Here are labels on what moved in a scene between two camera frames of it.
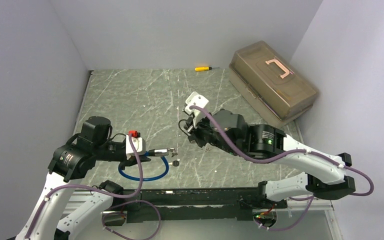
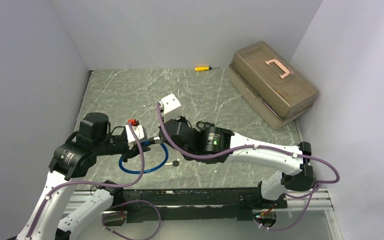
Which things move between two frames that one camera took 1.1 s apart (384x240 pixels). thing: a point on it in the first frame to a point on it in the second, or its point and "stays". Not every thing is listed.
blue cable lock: (162, 153) to (146, 142)
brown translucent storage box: (280, 89) stays
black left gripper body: (127, 162) to (125, 150)
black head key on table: (175, 163) stays
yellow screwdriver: (199, 69) stays
